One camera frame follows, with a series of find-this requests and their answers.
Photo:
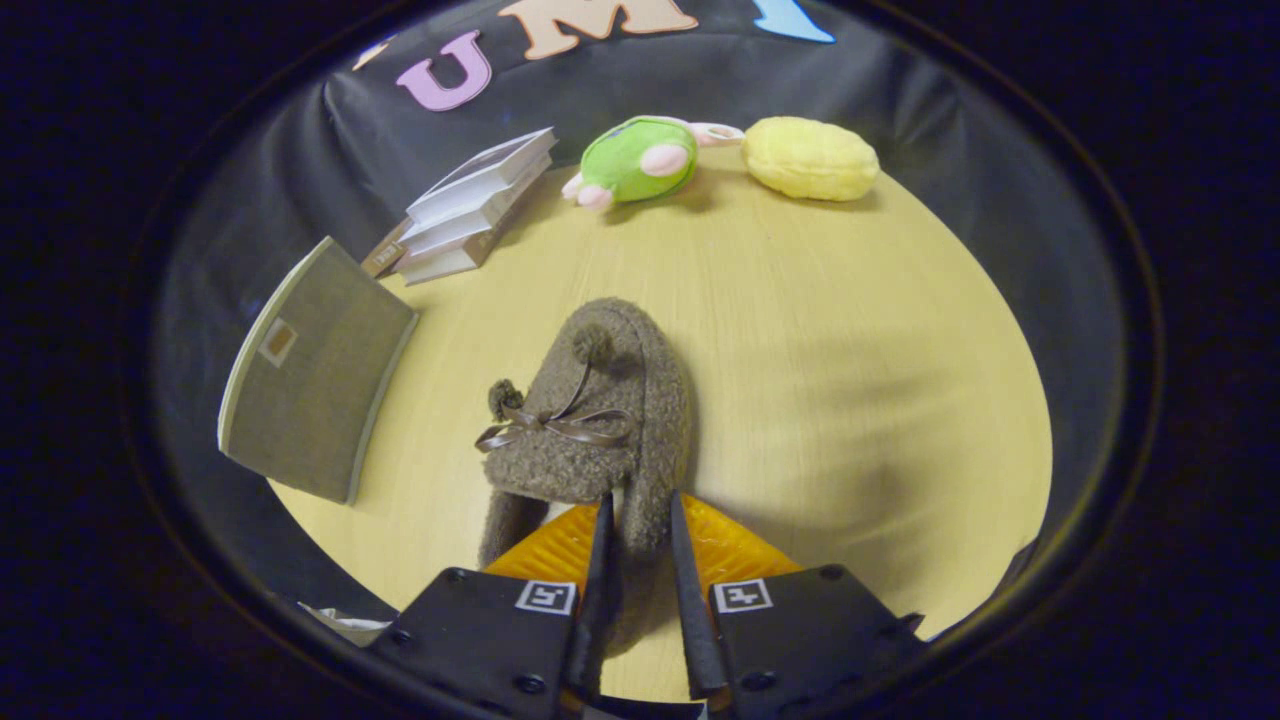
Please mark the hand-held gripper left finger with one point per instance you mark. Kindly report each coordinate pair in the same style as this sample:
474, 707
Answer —
480, 640

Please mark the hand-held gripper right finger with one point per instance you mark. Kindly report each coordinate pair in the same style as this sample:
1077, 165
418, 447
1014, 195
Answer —
810, 640

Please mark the brown fuzzy shoe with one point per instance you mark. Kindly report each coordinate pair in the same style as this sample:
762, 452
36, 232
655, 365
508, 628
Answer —
600, 470

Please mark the beige edged book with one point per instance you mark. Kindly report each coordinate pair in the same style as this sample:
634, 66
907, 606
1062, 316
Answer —
445, 262

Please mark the brown cover book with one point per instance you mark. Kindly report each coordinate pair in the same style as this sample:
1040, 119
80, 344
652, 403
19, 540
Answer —
383, 255

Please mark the plain white book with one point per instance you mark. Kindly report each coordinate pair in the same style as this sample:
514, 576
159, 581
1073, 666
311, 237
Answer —
460, 228

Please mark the white portrait cover book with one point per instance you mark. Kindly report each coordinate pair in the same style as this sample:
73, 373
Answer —
480, 180

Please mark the black backdrop cloth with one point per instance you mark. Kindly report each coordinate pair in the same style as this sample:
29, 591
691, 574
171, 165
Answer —
1000, 200

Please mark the yellow plush toy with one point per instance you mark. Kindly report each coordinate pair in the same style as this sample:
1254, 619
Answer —
810, 158

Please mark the green plush toy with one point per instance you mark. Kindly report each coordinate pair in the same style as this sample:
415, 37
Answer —
630, 160

